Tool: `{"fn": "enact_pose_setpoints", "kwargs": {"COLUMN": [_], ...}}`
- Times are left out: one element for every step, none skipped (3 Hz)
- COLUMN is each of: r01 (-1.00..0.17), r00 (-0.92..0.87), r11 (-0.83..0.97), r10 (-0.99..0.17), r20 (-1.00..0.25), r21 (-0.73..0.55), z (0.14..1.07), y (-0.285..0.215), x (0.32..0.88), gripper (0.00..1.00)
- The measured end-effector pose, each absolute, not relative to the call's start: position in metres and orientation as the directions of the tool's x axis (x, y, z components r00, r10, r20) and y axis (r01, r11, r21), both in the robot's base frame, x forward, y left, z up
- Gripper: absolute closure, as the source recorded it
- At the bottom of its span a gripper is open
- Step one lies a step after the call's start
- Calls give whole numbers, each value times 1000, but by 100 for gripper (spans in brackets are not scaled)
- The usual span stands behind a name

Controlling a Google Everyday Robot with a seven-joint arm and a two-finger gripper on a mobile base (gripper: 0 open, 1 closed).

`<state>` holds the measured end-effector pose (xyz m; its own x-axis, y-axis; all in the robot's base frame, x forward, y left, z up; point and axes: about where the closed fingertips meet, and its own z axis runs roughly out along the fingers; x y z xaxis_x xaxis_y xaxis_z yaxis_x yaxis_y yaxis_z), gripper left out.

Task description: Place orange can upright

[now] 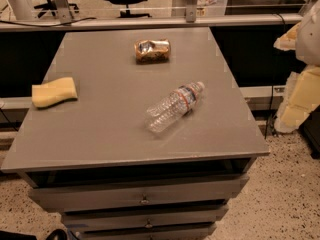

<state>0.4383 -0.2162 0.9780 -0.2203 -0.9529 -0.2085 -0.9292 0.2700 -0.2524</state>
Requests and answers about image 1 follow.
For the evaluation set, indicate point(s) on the middle grey drawer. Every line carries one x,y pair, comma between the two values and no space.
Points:
146,218

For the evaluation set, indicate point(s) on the orange crushed soda can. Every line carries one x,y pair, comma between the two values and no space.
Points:
152,51

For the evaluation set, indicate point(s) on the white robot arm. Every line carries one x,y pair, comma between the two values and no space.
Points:
308,37

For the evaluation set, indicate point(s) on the black object bottom left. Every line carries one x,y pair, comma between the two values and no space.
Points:
57,234

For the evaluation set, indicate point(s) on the bottom grey drawer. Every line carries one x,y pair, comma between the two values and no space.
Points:
169,232

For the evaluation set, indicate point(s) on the yellow sponge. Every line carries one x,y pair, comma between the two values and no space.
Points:
54,92

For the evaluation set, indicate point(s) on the grey drawer cabinet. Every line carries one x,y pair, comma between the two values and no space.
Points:
102,137

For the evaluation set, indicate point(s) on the clear plastic water bottle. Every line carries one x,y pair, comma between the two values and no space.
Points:
170,109

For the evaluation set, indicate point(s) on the white pillar background left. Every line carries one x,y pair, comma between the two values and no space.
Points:
22,9

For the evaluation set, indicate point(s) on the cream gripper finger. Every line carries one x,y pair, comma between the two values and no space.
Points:
301,98
288,40

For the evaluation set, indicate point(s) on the grey metal railing beam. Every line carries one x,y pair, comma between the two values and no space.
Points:
92,24

